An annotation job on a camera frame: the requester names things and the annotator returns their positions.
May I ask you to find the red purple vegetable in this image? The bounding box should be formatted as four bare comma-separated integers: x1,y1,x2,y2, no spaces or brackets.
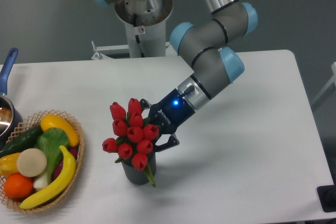
53,147,78,180

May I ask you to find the yellow bell pepper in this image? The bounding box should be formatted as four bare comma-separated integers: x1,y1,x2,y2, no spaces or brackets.
1,153,20,177

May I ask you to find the black device at edge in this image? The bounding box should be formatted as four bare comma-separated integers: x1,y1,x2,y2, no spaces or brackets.
317,185,335,212

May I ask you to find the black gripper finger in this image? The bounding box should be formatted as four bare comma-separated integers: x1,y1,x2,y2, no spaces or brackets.
140,99,152,115
153,133,180,153

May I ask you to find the dark green cucumber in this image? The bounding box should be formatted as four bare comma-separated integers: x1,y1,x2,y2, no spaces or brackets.
1,124,43,157

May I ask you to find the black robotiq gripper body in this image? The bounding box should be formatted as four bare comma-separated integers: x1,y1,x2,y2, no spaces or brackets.
149,89,195,134

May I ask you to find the red tulip bouquet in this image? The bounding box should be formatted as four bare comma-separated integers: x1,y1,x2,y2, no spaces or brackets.
102,98,159,170

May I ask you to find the white furniture leg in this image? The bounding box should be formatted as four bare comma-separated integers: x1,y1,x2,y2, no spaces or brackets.
311,62,335,111

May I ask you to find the blue handled saucepan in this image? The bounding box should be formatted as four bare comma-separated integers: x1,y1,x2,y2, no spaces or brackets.
1,48,23,149

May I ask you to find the grey ribbed vase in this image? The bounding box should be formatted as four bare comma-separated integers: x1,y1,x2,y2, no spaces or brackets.
121,152,156,187

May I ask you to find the green bok choy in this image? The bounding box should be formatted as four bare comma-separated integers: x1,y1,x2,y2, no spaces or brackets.
34,127,69,190

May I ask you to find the yellow banana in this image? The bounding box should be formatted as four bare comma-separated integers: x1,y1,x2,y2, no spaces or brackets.
19,145,76,210

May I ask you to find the woven wicker basket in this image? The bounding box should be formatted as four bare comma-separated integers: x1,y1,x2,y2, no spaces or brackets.
1,110,85,214

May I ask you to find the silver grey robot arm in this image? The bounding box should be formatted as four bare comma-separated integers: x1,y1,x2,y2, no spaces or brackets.
95,0,258,152

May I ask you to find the beige round disc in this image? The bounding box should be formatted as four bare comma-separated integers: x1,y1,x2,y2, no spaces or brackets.
16,148,47,177

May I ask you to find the orange fruit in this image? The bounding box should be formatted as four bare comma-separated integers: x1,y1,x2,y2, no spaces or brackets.
4,173,33,199

